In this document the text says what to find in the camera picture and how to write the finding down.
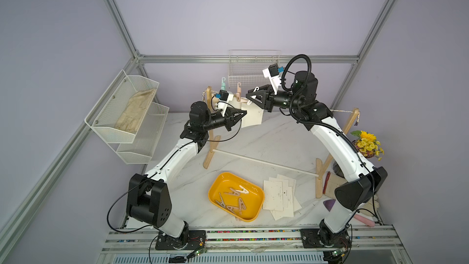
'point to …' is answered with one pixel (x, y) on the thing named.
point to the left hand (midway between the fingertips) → (244, 114)
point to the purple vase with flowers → (367, 145)
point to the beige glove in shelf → (130, 118)
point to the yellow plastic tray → (242, 199)
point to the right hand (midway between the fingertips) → (248, 97)
